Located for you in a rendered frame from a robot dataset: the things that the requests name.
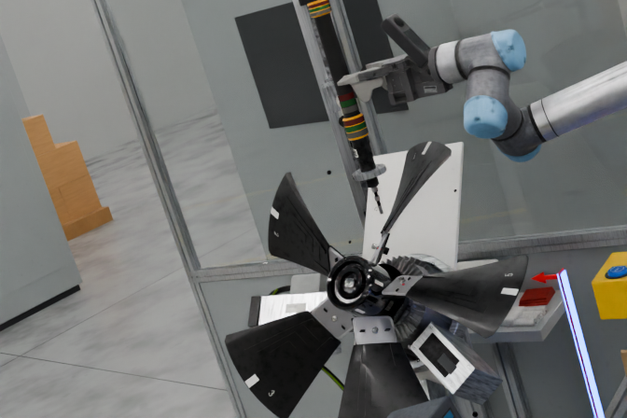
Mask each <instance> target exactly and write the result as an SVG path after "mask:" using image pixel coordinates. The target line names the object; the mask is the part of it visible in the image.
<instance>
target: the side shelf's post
mask: <svg viewBox="0 0 627 418"><path fill-rule="evenodd" d="M491 346H492V349H493V353H494V356H495V362H496V365H497V368H498V372H499V375H500V378H501V379H502V380H503V382H502V385H503V388H504V392H505V395H506V399H507V402H508V405H509V411H510V414H511V418H533V416H532V413H531V410H530V407H529V403H528V400H527V396H526V394H525V390H524V386H523V380H522V377H521V374H520V371H519V367H518V364H517V360H516V356H515V354H514V350H513V347H512V343H511V342H492V343H491Z"/></svg>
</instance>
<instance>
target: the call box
mask: <svg viewBox="0 0 627 418"><path fill-rule="evenodd" d="M615 266H625V267H626V268H627V252H617V253H612V254H611V255H610V257H609V258H608V259H607V261H606V263H605V264H604V266H603V267H602V268H601V270H600V271H599V272H598V273H597V274H596V276H595V277H594V279H593V280H592V289H593V292H594V296H595V299H596V303H597V307H598V311H599V314H600V317H601V319H603V320H604V319H625V318H627V273H626V274H624V275H622V276H618V277H610V276H608V273H607V271H608V270H609V269H610V268H611V267H615Z"/></svg>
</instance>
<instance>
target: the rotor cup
mask: <svg viewBox="0 0 627 418"><path fill-rule="evenodd" d="M400 275H404V274H403V273H402V272H401V271H400V270H399V269H397V268H395V267H393V266H391V265H389V264H383V263H381V264H375V263H373V262H371V261H369V260H367V259H366V258H363V257H361V256H348V257H345V258H342V259H341V260H339V261H338V262H337V263H336V264H335V265H334V266H333V268H332V269H331V271H330V273H329V275H328V278H327V296H328V299H329V300H330V302H331V303H332V304H333V305H334V306H335V307H336V308H338V309H339V310H342V311H344V312H346V313H349V314H351V315H353V316H354V317H366V316H392V319H393V323H394V324H395V323H396V321H397V320H398V319H399V318H400V317H401V316H402V315H403V314H404V312H405V310H406V308H407V305H408V302H409V298H402V299H388V300H382V297H383V296H384V294H382V291H383V290H384V289H385V288H387V287H388V286H389V285H390V284H391V283H392V282H393V281H394V280H395V279H396V278H397V277H399V276H400ZM348 278H353V279H354V284H353V286H351V287H347V286H346V284H345V282H346V280H347V279H348ZM375 280H377V281H379V282H381V283H383V286H379V285H377V284H375ZM356 309H359V310H361V311H363V312H364V313H360V312H357V311H355V310H356Z"/></svg>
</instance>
